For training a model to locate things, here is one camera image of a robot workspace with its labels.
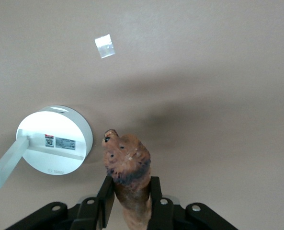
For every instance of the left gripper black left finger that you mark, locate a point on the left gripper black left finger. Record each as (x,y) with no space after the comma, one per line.
(94,213)

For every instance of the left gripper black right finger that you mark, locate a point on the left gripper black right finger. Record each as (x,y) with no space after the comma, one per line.
(162,213)

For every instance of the brown lion statue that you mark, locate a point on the brown lion statue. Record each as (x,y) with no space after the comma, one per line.
(129,163)

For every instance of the white round desk lamp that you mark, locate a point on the white round desk lamp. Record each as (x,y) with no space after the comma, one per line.
(60,129)

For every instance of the clear tape piece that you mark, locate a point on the clear tape piece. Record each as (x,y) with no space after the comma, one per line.
(105,46)

